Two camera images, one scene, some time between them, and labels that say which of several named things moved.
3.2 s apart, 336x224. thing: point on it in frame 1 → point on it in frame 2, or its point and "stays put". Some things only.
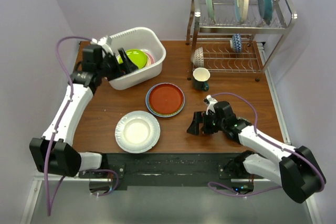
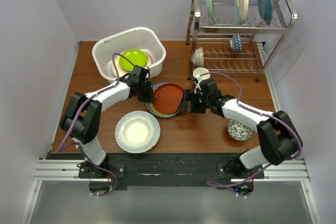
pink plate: x=151 y=57 stays put
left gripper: x=128 y=66 → x=149 y=97
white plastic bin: x=139 y=38 stays put
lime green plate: x=138 y=56 stays put
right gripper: x=198 y=118 → x=190 y=95
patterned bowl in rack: x=199 y=60 stays put
